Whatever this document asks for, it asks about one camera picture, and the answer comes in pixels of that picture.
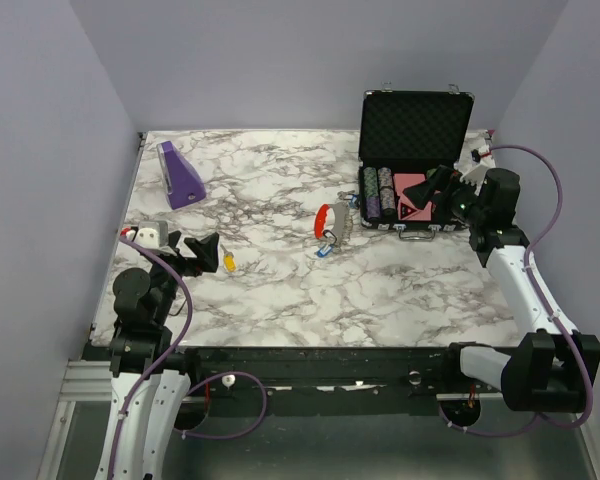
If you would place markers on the pink playing card deck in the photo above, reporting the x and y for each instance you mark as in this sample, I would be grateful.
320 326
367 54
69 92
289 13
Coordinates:
409 205

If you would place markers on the blue key tag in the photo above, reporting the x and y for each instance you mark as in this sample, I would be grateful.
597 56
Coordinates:
324 251

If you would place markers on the black poker chip case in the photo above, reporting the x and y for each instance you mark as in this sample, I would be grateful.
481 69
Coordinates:
404 135

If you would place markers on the purple wedge-shaped box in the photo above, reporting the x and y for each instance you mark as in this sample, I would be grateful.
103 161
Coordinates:
182 183

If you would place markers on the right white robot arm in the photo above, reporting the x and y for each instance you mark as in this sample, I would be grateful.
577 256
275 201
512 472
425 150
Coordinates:
553 368

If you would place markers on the red keyring with keys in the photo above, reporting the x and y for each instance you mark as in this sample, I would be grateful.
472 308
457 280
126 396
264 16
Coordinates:
333 223

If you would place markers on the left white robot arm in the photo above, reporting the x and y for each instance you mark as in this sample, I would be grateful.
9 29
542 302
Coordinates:
149 377

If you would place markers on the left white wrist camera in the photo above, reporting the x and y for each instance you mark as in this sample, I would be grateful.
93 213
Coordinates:
151 235

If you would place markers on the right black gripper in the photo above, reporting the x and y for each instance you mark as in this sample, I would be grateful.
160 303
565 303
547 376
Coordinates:
424 192

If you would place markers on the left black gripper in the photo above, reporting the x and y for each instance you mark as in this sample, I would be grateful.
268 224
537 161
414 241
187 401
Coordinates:
207 255

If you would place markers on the yellow tagged key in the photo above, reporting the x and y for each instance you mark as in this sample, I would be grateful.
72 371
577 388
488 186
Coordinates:
228 259

